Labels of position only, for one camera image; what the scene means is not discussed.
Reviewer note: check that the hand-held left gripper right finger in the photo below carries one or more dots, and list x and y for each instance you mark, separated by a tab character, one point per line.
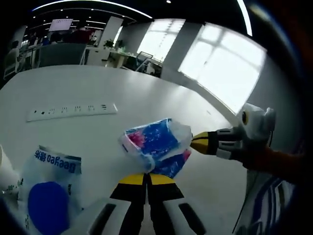
163	193

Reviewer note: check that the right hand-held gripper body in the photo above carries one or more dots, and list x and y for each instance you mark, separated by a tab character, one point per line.
256	124

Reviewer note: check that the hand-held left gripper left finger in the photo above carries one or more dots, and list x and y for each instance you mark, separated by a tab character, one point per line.
129	193

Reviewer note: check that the blue tissue pack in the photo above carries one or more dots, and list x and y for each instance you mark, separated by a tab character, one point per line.
151	139

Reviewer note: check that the plastic package with blue pad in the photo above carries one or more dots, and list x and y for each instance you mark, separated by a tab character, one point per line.
49	200

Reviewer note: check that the large bright window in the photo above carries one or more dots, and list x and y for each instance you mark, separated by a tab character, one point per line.
225	66

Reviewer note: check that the person's clothed torso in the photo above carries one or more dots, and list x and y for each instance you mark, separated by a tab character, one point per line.
276	208

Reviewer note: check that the white table power strip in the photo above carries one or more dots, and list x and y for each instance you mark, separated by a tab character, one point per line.
73	111

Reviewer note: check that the mesh office chair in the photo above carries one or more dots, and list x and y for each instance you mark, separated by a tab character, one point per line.
144	61

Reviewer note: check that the curved ceiling light strip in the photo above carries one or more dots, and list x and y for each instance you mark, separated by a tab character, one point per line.
97	3
245	17

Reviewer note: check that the window with blinds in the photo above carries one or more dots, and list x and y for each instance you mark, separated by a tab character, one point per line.
161	39

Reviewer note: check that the green potted plant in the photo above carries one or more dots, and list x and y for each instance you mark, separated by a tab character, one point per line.
109	44

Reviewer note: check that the grey padded chair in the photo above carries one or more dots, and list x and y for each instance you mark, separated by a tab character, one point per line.
61	55

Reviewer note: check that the wall screen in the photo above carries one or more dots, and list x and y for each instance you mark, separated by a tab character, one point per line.
61	25

